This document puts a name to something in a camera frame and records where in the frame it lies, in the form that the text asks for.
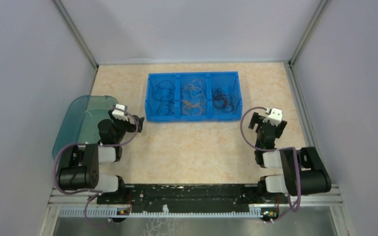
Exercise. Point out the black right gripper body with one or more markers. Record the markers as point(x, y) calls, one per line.
point(256, 119)

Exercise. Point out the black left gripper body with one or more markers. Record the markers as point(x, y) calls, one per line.
point(124, 125)

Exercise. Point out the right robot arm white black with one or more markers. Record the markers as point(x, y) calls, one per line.
point(303, 172)

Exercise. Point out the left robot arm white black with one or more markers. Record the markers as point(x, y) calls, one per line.
point(76, 167)

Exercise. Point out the teal translucent plastic basin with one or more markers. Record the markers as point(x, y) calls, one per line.
point(81, 119)

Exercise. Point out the blue plastic divided bin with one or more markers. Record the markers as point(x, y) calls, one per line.
point(193, 96)

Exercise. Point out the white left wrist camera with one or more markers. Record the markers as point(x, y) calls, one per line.
point(119, 112)

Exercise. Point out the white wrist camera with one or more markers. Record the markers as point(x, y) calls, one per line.
point(119, 112)
point(274, 116)

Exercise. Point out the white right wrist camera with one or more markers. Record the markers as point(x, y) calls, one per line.
point(274, 116)

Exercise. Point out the aluminium frame post right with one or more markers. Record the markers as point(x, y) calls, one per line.
point(309, 31)

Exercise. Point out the aluminium frame post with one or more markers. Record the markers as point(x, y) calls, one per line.
point(75, 32)
point(309, 31)

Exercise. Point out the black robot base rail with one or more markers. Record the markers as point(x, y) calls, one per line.
point(173, 201)

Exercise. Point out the aluminium frame post left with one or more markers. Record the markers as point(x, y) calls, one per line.
point(75, 32)

